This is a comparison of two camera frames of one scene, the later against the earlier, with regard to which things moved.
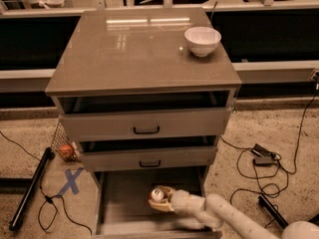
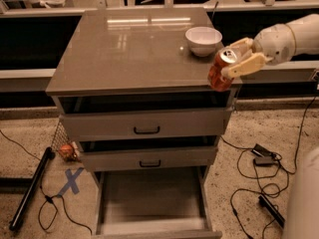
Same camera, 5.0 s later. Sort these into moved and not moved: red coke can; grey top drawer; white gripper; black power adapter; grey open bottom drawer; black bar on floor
Moved: red coke can; white gripper
Not moved: black power adapter; grey open bottom drawer; grey top drawer; black bar on floor
